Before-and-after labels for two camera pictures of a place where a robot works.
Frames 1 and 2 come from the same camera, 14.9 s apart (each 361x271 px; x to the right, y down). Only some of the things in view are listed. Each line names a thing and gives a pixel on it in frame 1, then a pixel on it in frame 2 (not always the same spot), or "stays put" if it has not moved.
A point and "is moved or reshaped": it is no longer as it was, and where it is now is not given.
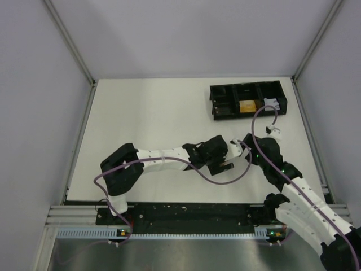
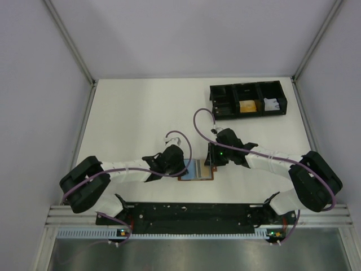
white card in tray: [271, 102] stays put
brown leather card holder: [224, 164] is moved or reshaped
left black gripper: [223, 148] to [177, 165]
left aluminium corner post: [71, 43] stays put
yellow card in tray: [247, 106] stays put
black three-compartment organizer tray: [240, 100] stays put
